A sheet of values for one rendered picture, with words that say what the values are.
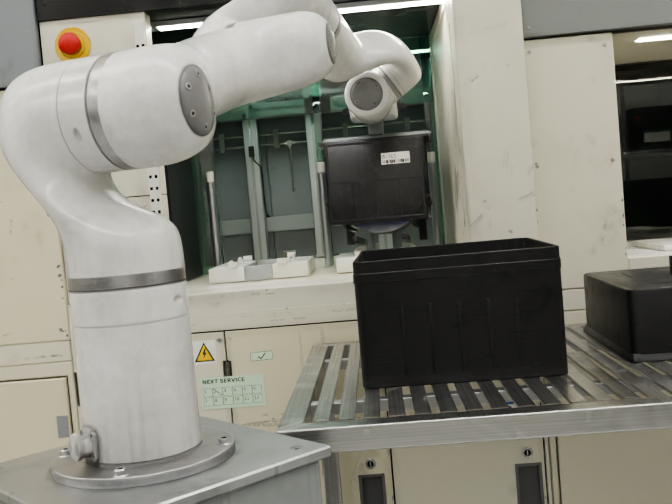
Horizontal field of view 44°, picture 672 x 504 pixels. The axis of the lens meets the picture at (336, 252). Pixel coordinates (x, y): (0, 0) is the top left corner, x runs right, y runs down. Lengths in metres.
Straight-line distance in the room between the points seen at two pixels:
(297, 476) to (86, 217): 0.34
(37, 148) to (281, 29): 0.40
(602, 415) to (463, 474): 0.68
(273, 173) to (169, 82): 1.66
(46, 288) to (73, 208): 0.81
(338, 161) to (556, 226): 0.49
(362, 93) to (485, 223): 0.33
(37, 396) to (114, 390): 0.86
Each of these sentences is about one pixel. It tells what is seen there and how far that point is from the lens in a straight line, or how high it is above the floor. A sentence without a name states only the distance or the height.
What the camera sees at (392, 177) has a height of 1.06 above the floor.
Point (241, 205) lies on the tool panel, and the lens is 2.49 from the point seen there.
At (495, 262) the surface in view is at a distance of 1.13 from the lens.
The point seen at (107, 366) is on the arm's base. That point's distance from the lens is 0.86.
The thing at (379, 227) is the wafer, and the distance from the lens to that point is 1.88.
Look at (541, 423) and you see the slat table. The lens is 0.98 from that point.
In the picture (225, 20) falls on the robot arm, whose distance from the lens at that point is 1.28.
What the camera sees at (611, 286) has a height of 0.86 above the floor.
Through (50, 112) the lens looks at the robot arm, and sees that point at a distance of 0.88.
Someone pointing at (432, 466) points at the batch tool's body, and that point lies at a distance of 1.63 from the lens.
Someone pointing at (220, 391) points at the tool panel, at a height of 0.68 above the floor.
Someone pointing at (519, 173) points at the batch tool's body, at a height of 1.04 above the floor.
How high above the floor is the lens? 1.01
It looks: 3 degrees down
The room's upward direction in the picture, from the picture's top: 5 degrees counter-clockwise
